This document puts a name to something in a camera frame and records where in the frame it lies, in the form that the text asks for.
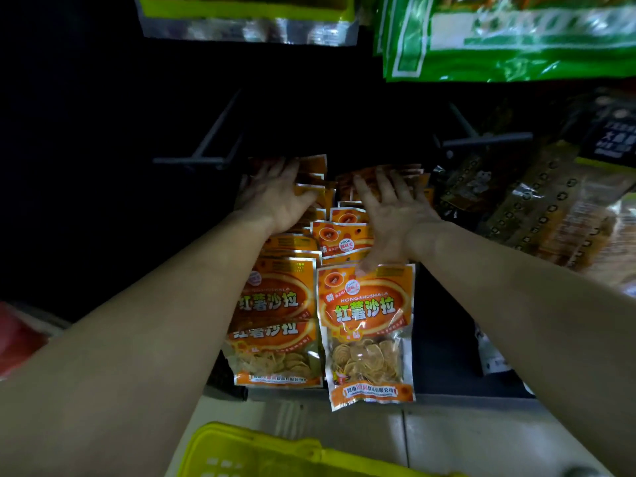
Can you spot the person's left hand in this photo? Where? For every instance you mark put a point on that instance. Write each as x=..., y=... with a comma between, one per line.
x=278, y=203

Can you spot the green-bordered skewer packet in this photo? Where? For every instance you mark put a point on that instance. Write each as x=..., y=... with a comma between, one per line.
x=507, y=49

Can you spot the metal peg hook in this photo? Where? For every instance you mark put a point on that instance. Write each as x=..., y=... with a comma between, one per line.
x=482, y=139
x=208, y=144

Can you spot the yellow plastic shopping basket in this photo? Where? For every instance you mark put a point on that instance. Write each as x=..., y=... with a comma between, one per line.
x=258, y=454

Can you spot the yellow-edged dark stick packet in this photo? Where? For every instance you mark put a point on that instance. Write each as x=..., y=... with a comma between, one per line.
x=248, y=24

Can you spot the strip of orange-beige packets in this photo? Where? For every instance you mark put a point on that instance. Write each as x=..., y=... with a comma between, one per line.
x=561, y=213

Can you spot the person's left forearm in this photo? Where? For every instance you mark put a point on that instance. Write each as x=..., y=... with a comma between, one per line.
x=124, y=352

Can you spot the person's right hand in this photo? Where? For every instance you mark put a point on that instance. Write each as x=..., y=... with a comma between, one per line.
x=397, y=223

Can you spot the person's right forearm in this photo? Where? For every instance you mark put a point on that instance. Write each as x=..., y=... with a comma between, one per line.
x=546, y=322

